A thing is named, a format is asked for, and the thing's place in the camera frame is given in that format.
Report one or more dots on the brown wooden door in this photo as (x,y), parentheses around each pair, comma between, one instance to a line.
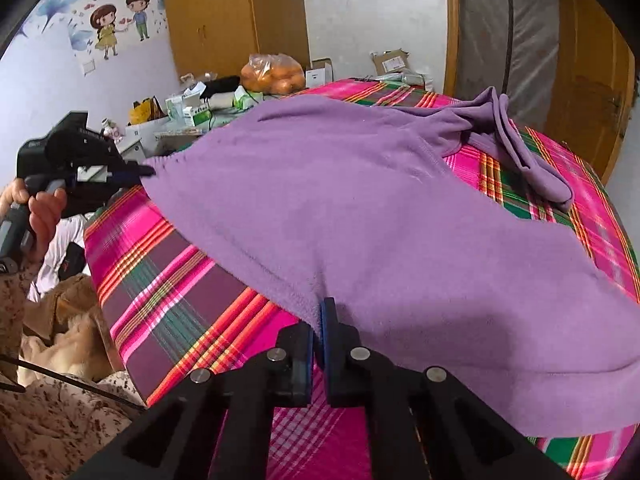
(593,87)

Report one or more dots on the person's left hand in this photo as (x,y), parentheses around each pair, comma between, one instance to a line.
(45,213)

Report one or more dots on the brown wooden wardrobe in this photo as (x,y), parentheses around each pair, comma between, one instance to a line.
(218,36)

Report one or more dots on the cardboard box with label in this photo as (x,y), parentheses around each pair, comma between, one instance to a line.
(391,61)

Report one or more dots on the small white box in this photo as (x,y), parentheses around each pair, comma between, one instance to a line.
(319,73)

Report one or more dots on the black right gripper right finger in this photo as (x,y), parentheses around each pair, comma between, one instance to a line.
(422,424)

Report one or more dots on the pink plaid bed sheet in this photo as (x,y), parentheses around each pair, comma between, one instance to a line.
(170,308)

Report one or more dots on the bag of oranges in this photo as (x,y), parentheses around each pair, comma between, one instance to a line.
(275,74)

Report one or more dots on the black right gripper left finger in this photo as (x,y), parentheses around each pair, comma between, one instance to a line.
(214,426)

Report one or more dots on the cartoon couple wall sticker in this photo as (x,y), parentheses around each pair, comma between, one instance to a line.
(102,29)

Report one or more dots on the purple fleece garment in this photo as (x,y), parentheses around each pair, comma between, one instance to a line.
(309,197)

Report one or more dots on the plastic wrapped mattress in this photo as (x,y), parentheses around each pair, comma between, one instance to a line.
(513,46)

